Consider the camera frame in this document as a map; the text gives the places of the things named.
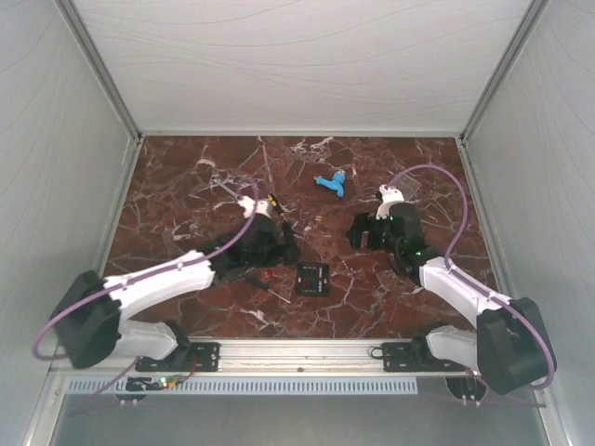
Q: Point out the aluminium front rail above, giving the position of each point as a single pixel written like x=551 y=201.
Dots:
x=281 y=357

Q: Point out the slotted grey cable duct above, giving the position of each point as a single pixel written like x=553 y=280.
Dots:
x=268 y=385

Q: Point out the black fuse box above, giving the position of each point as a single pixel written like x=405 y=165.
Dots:
x=312 y=279

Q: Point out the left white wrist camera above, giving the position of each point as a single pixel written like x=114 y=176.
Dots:
x=251 y=207

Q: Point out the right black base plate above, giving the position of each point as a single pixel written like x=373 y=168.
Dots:
x=402 y=357

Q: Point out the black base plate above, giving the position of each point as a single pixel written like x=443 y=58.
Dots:
x=201 y=357
x=402 y=357

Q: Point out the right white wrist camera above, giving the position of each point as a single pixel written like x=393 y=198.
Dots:
x=388 y=196

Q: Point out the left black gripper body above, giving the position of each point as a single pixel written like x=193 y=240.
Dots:
x=268 y=257

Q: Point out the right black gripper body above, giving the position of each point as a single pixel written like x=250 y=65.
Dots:
x=378 y=234

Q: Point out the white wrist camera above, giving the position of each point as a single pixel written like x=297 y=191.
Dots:
x=251 y=207
x=388 y=196

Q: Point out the blue plastic faucet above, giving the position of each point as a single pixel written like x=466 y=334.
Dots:
x=335 y=183

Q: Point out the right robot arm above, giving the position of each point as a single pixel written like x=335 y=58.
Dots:
x=508 y=347

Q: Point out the clear fuse box lid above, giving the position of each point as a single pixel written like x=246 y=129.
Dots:
x=408 y=186

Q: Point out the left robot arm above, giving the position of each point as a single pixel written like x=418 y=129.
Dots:
x=96 y=319

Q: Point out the silver wrench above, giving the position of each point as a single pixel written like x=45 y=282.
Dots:
x=222 y=185

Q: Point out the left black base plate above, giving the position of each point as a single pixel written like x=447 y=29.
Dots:
x=201 y=357

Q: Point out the yellow black screwdriver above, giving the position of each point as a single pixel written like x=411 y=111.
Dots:
x=276 y=205

